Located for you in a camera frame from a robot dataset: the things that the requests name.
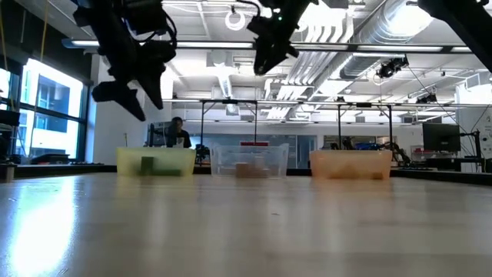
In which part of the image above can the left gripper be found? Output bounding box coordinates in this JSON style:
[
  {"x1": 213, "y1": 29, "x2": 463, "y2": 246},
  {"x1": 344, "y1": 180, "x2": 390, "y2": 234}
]
[{"x1": 91, "y1": 40, "x2": 177, "y2": 122}]

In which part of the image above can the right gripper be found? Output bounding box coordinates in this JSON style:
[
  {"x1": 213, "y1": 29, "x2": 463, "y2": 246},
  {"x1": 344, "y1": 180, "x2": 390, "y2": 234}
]
[{"x1": 248, "y1": 0, "x2": 308, "y2": 76}]

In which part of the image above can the blue rectangular block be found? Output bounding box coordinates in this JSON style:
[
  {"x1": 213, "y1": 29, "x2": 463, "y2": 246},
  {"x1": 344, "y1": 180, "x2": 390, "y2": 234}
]
[{"x1": 140, "y1": 156, "x2": 155, "y2": 177}]

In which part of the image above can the plain wooden rectangular block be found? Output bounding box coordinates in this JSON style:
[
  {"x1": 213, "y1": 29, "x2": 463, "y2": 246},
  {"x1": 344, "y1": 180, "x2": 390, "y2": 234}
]
[{"x1": 234, "y1": 162, "x2": 259, "y2": 179}]

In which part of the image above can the small dark monitor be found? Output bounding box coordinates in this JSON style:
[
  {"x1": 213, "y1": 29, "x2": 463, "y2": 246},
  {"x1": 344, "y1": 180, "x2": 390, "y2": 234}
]
[{"x1": 148, "y1": 122, "x2": 172, "y2": 148}]

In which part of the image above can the long overhead light bar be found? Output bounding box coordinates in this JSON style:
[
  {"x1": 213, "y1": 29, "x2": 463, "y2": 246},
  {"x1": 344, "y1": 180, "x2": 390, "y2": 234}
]
[{"x1": 61, "y1": 37, "x2": 474, "y2": 54}]

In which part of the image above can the person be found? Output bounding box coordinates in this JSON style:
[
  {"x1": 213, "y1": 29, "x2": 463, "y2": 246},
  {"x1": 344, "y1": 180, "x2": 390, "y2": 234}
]
[{"x1": 165, "y1": 116, "x2": 192, "y2": 149}]

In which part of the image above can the translucent yellow plastic bin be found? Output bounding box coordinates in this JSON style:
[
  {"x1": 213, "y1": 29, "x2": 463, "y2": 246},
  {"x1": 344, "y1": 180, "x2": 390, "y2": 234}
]
[{"x1": 116, "y1": 147, "x2": 197, "y2": 178}]

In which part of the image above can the large bright window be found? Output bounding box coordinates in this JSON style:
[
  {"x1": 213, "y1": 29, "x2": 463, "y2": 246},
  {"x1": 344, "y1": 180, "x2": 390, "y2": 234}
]
[{"x1": 0, "y1": 57, "x2": 88, "y2": 161}]

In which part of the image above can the clear plastic bin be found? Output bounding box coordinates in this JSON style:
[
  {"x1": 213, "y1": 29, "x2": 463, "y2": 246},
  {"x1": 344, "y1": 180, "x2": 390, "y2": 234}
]
[{"x1": 210, "y1": 142, "x2": 290, "y2": 179}]

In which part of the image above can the translucent orange plastic bin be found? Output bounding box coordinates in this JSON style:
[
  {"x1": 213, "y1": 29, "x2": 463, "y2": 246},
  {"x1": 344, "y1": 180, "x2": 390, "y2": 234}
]
[{"x1": 309, "y1": 149, "x2": 393, "y2": 181}]

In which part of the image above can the black computer monitor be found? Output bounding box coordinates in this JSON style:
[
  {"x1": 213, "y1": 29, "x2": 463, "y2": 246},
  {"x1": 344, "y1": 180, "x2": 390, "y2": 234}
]
[{"x1": 421, "y1": 122, "x2": 462, "y2": 153}]

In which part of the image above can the black background desk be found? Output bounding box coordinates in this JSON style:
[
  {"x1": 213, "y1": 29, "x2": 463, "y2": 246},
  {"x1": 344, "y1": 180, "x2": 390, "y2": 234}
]
[{"x1": 424, "y1": 156, "x2": 487, "y2": 172}]

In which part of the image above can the black monitor stand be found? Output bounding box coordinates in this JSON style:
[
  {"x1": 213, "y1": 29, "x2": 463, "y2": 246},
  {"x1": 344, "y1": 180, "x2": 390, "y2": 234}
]
[{"x1": 459, "y1": 129, "x2": 484, "y2": 172}]

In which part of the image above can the white coiled cable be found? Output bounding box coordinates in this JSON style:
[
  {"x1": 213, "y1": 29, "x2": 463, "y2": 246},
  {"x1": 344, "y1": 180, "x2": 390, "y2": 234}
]
[{"x1": 224, "y1": 9, "x2": 247, "y2": 32}]

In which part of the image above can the black background rig frame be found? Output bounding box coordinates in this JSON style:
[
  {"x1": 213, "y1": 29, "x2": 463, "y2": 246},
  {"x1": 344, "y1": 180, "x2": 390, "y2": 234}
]
[
  {"x1": 199, "y1": 98, "x2": 258, "y2": 149},
  {"x1": 337, "y1": 102, "x2": 394, "y2": 152}
]

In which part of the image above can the yellow cable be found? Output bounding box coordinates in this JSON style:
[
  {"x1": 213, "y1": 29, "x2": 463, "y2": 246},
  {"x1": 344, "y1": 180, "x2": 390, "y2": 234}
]
[{"x1": 38, "y1": 0, "x2": 51, "y2": 65}]

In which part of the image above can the black aluminium table frame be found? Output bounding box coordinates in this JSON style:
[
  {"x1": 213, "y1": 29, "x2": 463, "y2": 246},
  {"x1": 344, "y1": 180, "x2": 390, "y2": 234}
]
[{"x1": 0, "y1": 163, "x2": 492, "y2": 185}]

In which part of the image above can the silver ceiling duct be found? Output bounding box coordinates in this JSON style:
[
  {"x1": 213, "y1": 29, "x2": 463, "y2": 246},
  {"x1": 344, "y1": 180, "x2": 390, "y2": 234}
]
[{"x1": 340, "y1": 0, "x2": 435, "y2": 80}]

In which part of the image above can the black hanging camera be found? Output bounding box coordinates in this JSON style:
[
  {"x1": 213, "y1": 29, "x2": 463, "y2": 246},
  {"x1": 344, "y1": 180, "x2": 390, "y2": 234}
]
[
  {"x1": 414, "y1": 93, "x2": 438, "y2": 105},
  {"x1": 375, "y1": 56, "x2": 411, "y2": 80}
]

